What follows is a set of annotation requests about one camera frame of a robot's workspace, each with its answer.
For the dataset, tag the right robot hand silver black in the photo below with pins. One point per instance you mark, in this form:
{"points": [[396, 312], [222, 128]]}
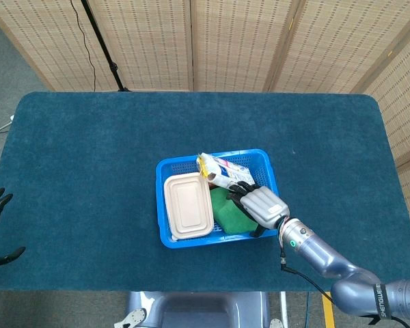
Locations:
{"points": [[264, 205]]}

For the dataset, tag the green cloth with black trim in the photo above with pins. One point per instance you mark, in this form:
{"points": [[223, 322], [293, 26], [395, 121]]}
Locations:
{"points": [[229, 218]]}

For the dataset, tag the white snack package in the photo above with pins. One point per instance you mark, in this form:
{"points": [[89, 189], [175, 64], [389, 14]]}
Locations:
{"points": [[225, 171]]}

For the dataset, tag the beige lidded lunch box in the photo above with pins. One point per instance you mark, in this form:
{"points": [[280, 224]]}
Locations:
{"points": [[188, 205]]}

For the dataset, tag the right robot arm grey-blue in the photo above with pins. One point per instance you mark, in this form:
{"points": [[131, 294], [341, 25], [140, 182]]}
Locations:
{"points": [[328, 256]]}

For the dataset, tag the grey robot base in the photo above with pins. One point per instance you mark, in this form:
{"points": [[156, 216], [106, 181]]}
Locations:
{"points": [[198, 311]]}

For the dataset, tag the blue perforated plastic basket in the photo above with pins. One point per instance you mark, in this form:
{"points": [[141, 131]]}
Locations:
{"points": [[259, 164]]}

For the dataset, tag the teal table cover mat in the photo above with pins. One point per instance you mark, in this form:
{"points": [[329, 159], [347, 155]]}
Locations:
{"points": [[89, 171]]}

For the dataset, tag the white table leg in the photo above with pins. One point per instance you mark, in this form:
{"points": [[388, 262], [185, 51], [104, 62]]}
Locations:
{"points": [[284, 307]]}

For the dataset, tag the yellow floor tape strip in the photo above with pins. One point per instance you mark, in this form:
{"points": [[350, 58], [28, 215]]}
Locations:
{"points": [[328, 311]]}

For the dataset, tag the bamboo folding screen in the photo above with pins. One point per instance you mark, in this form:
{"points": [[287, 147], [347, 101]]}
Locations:
{"points": [[225, 44]]}

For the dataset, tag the black tripod stand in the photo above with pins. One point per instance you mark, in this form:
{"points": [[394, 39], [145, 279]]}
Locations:
{"points": [[102, 44]]}

